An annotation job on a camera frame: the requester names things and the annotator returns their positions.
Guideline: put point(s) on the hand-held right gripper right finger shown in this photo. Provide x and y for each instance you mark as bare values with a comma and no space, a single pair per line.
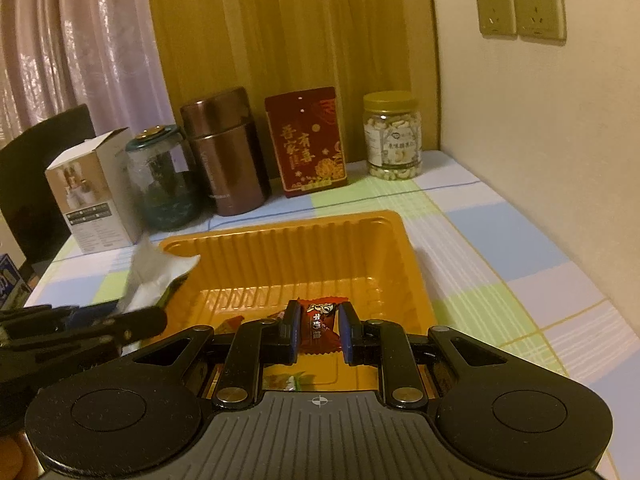
346,332

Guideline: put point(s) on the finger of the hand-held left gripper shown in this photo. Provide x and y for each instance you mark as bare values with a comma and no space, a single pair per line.
145,322
90,315

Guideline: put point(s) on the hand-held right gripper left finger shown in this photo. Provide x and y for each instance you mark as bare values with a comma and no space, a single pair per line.
295,332

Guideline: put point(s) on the dark red snack packet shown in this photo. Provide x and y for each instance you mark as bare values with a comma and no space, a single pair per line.
320,330

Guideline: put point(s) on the silver foil snack packet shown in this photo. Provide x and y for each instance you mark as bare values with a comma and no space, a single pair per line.
150,275

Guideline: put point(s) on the orange plastic tray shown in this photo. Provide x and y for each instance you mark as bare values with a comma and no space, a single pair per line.
300,260

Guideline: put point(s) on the blue milk carton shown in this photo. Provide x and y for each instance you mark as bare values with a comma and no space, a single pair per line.
10,280

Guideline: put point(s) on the white cardboard box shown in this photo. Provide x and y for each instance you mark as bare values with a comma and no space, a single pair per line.
90,195

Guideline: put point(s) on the dark glass jar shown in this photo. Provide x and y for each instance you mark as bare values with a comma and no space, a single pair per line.
160,185

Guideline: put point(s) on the black chair back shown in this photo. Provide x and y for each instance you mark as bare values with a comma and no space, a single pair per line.
30,185

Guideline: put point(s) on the brown metal thermos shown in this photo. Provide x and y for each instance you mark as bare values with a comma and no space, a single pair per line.
225,160

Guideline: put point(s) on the red gold tin box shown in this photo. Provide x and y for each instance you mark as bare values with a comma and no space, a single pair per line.
305,145

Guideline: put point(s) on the clear cashew jar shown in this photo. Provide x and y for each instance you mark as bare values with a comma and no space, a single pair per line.
392,140

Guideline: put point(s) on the pink sheer curtain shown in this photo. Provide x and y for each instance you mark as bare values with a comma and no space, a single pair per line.
75,35

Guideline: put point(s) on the wooden board panel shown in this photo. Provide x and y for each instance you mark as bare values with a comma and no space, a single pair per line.
300,25

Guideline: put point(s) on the beige wall socket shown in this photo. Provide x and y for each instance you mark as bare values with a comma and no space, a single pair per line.
495,7
539,7

